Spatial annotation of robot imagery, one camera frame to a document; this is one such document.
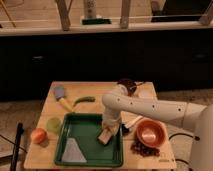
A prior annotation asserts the green chili pepper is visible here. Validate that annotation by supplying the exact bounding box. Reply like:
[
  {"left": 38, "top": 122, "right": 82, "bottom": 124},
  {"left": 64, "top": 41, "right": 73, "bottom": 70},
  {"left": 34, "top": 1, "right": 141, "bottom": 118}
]
[{"left": 73, "top": 96, "right": 96, "bottom": 106}]

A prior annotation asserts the green plastic cup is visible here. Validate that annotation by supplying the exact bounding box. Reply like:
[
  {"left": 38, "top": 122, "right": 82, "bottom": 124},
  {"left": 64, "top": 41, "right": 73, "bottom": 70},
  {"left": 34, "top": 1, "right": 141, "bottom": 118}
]
[{"left": 46, "top": 118, "right": 61, "bottom": 134}]

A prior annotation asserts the wooden block eraser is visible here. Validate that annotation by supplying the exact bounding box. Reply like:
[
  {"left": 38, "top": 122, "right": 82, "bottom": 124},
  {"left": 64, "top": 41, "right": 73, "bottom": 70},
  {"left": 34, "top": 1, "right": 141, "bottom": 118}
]
[{"left": 98, "top": 129, "right": 113, "bottom": 145}]

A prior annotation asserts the green block on shelf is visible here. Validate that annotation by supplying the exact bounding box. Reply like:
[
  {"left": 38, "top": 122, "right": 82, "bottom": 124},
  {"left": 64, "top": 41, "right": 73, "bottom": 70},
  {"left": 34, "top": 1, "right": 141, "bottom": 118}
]
[{"left": 82, "top": 18, "right": 111, "bottom": 25}]

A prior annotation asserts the grey triangular cloth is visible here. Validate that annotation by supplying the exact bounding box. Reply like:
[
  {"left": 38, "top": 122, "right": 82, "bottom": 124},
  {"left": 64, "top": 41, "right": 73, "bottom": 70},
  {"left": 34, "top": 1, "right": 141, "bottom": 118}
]
[{"left": 62, "top": 138, "right": 87, "bottom": 163}]

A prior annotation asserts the spoon in brown bowl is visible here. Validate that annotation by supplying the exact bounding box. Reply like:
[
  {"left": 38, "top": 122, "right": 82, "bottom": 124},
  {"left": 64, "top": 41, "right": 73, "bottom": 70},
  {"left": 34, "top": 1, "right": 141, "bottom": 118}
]
[{"left": 129, "top": 82, "right": 145, "bottom": 90}]

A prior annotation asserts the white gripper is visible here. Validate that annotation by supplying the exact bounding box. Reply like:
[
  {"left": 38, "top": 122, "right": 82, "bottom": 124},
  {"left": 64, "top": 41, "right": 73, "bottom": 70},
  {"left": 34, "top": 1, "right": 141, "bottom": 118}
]
[{"left": 102, "top": 109, "right": 121, "bottom": 135}]

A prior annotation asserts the yellow handled grey spatula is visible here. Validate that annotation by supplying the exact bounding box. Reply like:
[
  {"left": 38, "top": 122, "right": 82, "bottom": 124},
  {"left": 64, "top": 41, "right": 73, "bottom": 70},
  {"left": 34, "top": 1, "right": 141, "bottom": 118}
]
[{"left": 54, "top": 86, "right": 73, "bottom": 112}]

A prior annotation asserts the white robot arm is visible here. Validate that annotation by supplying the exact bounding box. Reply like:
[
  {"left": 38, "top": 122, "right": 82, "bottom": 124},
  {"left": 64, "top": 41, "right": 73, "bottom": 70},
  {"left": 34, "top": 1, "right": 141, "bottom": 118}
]
[{"left": 102, "top": 85, "right": 213, "bottom": 171}]

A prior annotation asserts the dark brown bowl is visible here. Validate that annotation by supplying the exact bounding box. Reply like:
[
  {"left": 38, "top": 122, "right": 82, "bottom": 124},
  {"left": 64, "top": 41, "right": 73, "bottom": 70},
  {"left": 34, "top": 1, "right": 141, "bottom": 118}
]
[{"left": 118, "top": 78, "right": 137, "bottom": 96}]

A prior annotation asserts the orange plastic bowl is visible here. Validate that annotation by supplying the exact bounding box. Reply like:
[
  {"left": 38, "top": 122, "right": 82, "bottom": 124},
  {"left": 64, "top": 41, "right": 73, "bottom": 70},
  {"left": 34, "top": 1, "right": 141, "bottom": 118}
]
[{"left": 136, "top": 119, "right": 166, "bottom": 148}]

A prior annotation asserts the black white brush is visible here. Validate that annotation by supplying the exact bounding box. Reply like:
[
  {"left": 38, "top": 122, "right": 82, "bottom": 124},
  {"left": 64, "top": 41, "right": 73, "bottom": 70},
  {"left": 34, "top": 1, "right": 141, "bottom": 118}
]
[{"left": 122, "top": 116, "right": 142, "bottom": 134}]

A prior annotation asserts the black pole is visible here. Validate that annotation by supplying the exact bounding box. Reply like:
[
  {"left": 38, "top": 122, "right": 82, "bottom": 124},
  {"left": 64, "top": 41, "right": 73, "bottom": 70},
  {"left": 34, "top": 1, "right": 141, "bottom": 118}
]
[{"left": 10, "top": 122, "right": 24, "bottom": 171}]

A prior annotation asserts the green plastic tray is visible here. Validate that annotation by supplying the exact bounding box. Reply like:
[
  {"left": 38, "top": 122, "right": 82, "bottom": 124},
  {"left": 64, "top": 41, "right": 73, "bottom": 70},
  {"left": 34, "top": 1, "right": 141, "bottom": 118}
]
[{"left": 54, "top": 113, "right": 123, "bottom": 167}]

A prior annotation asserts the bunch of dark grapes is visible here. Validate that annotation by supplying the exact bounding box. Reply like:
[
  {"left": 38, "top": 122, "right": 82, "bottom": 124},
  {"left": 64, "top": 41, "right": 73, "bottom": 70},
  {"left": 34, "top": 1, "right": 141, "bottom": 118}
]
[{"left": 131, "top": 141, "right": 160, "bottom": 157}]

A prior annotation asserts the red orange apple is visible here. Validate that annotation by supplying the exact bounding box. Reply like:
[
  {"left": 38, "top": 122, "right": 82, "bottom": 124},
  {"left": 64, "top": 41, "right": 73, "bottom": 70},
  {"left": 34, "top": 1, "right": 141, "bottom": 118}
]
[{"left": 31, "top": 128, "right": 47, "bottom": 144}]

